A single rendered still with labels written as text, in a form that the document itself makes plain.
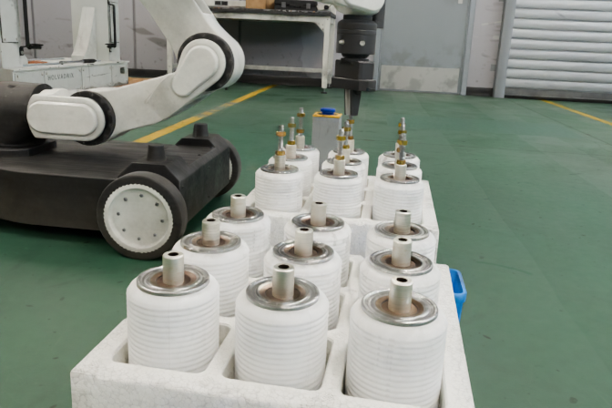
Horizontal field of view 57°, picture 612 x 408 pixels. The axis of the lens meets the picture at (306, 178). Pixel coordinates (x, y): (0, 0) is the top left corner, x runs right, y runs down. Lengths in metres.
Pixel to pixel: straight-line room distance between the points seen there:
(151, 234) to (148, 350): 0.73
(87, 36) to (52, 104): 3.14
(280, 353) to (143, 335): 0.14
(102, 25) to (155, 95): 3.29
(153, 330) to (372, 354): 0.22
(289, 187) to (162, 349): 0.55
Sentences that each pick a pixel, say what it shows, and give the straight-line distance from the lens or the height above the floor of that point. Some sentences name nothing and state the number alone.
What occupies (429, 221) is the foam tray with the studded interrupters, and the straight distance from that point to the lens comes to 1.09.
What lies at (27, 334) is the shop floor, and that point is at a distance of 1.09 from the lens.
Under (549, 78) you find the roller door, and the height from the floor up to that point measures 0.22.
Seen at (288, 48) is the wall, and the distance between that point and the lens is 6.27.
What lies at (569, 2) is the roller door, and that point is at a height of 0.98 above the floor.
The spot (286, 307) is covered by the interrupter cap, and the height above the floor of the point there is 0.25.
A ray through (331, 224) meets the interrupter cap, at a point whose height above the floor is 0.25.
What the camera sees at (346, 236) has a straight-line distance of 0.78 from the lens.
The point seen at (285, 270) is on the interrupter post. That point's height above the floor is 0.28.
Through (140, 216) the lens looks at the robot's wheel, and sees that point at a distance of 1.32.
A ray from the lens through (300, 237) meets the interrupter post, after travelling 0.68.
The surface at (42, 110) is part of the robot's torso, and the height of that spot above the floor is 0.30.
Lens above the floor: 0.51
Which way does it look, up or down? 14 degrees down
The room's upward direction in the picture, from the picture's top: 3 degrees clockwise
